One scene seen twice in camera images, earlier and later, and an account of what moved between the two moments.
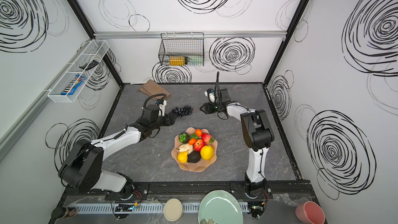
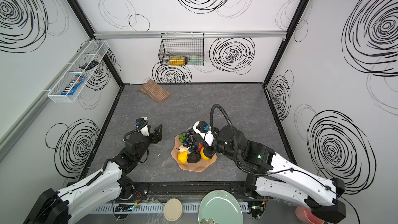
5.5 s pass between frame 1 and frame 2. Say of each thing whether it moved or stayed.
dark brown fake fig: stayed
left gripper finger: moved
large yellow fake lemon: stayed
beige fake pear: stayed
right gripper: moved
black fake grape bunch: moved
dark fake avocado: stayed
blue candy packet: stayed
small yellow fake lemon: stayed
